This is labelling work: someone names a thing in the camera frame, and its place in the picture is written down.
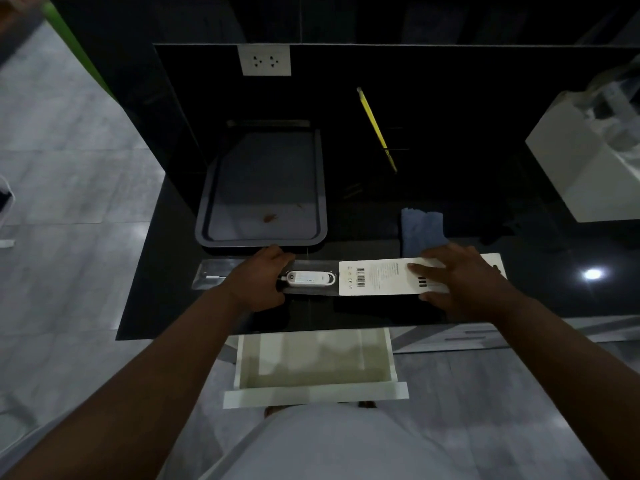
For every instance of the person's left hand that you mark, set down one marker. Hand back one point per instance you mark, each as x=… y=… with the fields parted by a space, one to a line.
x=255 y=284

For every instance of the person's right hand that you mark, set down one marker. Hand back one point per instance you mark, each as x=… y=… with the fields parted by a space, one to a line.
x=470 y=284

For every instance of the person's right thumb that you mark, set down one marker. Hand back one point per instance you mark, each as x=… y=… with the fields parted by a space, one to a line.
x=434 y=297

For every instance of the person's left thumb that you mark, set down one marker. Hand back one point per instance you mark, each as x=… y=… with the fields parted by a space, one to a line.
x=277 y=296

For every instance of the white cardboard package sleeve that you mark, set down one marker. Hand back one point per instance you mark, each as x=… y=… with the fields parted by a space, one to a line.
x=380 y=277

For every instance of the clear plastic packaging tray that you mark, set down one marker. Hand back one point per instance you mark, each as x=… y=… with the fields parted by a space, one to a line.
x=212 y=272

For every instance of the person's right forearm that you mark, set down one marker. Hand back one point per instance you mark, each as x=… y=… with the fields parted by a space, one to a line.
x=575 y=374

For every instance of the person's left forearm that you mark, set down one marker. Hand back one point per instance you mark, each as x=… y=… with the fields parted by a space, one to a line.
x=130 y=389

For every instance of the white oval electronic device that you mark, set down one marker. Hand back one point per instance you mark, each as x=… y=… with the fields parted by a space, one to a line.
x=310 y=278

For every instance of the blue folded cloth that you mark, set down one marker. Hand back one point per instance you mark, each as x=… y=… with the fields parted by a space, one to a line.
x=424 y=232

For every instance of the small brown scrap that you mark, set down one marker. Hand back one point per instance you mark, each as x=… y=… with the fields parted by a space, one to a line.
x=271 y=218

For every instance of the white open drawer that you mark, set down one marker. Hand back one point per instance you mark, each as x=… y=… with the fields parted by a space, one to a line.
x=315 y=374

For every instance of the grey rectangular tray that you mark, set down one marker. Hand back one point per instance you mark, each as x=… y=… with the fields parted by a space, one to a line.
x=265 y=189

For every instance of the person's white shirt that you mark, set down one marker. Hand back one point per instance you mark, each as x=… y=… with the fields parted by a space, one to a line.
x=340 y=444

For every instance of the yellow pencil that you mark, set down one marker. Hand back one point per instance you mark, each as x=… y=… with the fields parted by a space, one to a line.
x=375 y=125

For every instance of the white countertop appliance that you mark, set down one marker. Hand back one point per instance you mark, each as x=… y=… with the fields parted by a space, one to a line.
x=595 y=164

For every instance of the white wall socket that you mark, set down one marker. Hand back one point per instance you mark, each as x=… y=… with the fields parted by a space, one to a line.
x=264 y=59

